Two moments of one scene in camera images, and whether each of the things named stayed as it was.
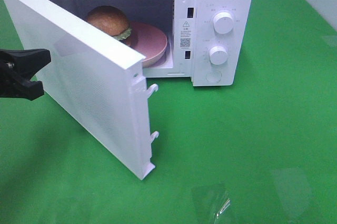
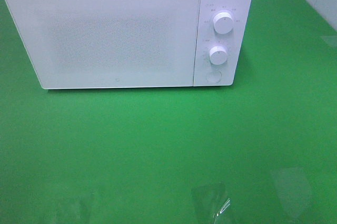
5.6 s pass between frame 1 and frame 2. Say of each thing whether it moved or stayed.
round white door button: stayed
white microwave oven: stayed
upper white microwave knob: stayed
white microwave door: moved
